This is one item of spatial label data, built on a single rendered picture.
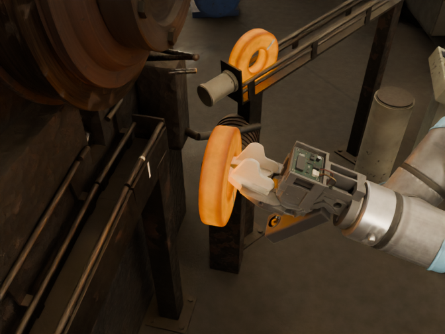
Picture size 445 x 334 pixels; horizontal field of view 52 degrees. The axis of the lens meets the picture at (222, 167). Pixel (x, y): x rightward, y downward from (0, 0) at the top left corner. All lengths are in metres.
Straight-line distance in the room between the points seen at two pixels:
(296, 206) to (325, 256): 1.00
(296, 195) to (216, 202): 0.12
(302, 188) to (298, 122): 1.55
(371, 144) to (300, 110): 0.77
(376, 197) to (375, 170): 0.93
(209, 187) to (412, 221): 0.29
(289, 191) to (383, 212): 0.13
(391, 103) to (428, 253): 0.81
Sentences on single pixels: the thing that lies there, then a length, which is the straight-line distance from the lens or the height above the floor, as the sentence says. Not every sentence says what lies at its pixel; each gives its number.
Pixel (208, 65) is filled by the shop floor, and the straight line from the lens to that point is 2.59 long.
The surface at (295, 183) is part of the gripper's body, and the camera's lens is 0.65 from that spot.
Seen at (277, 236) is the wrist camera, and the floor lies 0.74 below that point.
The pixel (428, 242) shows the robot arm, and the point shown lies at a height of 0.80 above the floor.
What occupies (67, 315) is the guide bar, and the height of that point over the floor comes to 0.68.
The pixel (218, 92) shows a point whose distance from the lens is 1.15.
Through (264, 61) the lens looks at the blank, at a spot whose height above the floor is 0.69.
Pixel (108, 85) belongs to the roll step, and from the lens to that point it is 0.68.
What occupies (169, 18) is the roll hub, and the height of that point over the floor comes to 1.01.
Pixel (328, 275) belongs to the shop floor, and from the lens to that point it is 1.62.
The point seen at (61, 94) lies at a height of 0.99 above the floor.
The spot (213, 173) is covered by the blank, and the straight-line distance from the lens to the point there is 0.63.
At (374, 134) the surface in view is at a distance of 1.53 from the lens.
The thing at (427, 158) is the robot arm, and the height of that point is 0.81.
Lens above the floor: 1.32
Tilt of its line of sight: 43 degrees down
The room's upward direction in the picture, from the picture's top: straight up
